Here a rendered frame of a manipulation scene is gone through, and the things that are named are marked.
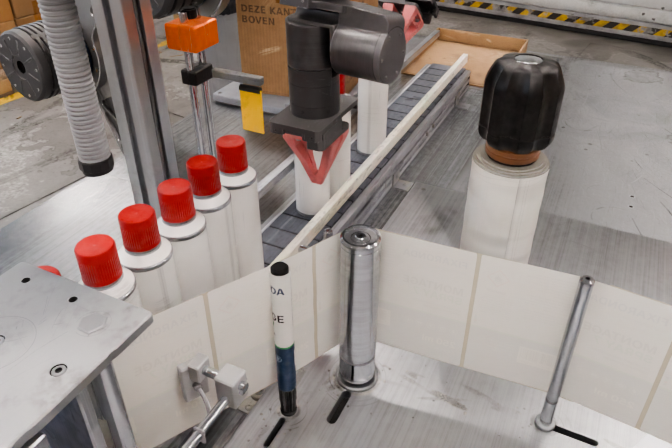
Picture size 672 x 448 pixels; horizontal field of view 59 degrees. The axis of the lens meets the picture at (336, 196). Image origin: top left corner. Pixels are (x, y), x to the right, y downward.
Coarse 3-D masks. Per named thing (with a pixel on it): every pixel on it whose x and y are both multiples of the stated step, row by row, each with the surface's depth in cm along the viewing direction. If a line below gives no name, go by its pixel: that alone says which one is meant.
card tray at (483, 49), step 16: (448, 32) 173; (464, 32) 171; (432, 48) 169; (448, 48) 169; (464, 48) 169; (480, 48) 169; (496, 48) 169; (512, 48) 167; (416, 64) 158; (448, 64) 158; (480, 64) 158; (480, 80) 148
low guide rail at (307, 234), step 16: (464, 64) 140; (448, 80) 129; (432, 96) 121; (416, 112) 113; (400, 128) 107; (384, 144) 102; (368, 160) 97; (352, 176) 93; (336, 192) 89; (352, 192) 92; (336, 208) 87; (320, 224) 83; (304, 240) 79; (288, 256) 76
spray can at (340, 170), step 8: (344, 80) 84; (344, 88) 85; (344, 120) 86; (344, 144) 88; (344, 152) 89; (336, 160) 89; (344, 160) 90; (336, 168) 90; (344, 168) 91; (336, 176) 91; (344, 176) 91; (336, 184) 92
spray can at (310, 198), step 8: (320, 152) 84; (296, 160) 85; (320, 160) 84; (296, 168) 86; (296, 176) 87; (304, 176) 86; (328, 176) 87; (296, 184) 88; (304, 184) 86; (312, 184) 86; (328, 184) 88; (296, 192) 89; (304, 192) 87; (312, 192) 87; (320, 192) 87; (328, 192) 89; (296, 200) 90; (304, 200) 88; (312, 200) 87; (320, 200) 88; (328, 200) 89; (296, 208) 91; (304, 208) 89; (312, 208) 88; (320, 208) 89; (304, 216) 89; (312, 216) 89
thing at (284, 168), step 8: (432, 32) 139; (424, 40) 134; (432, 40) 137; (416, 48) 130; (424, 48) 133; (408, 56) 125; (416, 56) 129; (352, 112) 104; (288, 160) 87; (280, 168) 85; (288, 168) 86; (272, 176) 83; (280, 176) 85; (264, 184) 82; (272, 184) 83; (264, 192) 82
